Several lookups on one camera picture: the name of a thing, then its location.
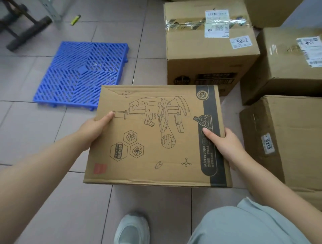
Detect person's left hand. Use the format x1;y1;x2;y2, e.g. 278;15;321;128
76;111;115;152

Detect person's right hand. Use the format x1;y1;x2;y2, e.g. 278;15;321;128
202;127;247;171

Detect printed cardboard box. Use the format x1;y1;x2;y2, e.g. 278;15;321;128
83;85;233;188

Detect person's right forearm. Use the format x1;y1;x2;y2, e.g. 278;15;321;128
228;153;322;242

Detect person's left forearm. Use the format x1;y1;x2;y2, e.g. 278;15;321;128
0;133;89;244

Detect blue plastic grid pallet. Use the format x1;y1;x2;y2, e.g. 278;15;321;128
33;41;129;111

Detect worn cardboard box with sticker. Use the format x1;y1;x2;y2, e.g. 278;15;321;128
239;95;322;211

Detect large taped cardboard box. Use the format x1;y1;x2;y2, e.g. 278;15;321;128
163;0;261;97

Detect person's light green trousers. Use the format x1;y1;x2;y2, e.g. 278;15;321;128
187;197;322;244

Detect cardboard box with white label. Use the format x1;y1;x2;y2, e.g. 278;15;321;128
240;27;322;106

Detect person's white shoe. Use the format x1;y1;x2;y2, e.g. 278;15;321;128
113;212;150;244

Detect grey metal shelf leg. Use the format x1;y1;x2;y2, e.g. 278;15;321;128
40;0;72;30

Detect dark metal stand base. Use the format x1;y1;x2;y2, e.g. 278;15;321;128
0;0;53;52

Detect plain cardboard box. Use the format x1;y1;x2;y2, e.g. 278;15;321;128
244;0;304;28

